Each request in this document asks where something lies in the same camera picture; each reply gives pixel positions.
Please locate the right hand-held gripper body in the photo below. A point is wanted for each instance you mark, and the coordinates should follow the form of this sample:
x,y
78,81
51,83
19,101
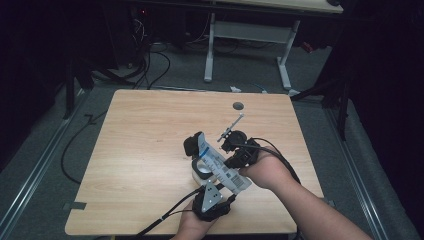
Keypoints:
x,y
241,150

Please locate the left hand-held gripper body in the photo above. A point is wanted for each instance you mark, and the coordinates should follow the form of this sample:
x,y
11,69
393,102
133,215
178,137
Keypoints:
x,y
211,200

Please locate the clear glass cup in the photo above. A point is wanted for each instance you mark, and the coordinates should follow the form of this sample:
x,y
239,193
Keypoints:
x,y
200,170

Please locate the white blue-print food packet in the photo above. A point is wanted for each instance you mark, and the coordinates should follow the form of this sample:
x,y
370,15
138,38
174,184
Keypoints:
x,y
220,166

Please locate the person's right hand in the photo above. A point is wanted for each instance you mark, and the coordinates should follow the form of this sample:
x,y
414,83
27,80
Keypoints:
x,y
268,171

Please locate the person's left hand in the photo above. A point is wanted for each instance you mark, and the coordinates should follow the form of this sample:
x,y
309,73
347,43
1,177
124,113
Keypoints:
x,y
191,230

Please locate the round table grommet hole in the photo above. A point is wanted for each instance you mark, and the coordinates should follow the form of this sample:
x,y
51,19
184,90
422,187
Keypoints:
x,y
238,106

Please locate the small white floor scrap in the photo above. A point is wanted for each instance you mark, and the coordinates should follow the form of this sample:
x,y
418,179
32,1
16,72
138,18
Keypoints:
x,y
235,89

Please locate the black stand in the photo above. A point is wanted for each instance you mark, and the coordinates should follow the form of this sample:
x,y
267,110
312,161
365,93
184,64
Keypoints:
x,y
71,90
333,96

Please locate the white-framed desk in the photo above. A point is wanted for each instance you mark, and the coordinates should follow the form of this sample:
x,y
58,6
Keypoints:
x,y
250,32

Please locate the dark computer tower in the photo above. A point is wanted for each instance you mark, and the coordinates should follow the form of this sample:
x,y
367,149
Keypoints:
x,y
128,36

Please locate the grey tape piece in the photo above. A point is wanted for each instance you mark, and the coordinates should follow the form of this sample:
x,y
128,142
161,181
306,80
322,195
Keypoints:
x,y
75,206

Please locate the metal floor rail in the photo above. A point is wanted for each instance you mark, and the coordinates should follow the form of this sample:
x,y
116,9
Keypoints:
x,y
356,173
36,173

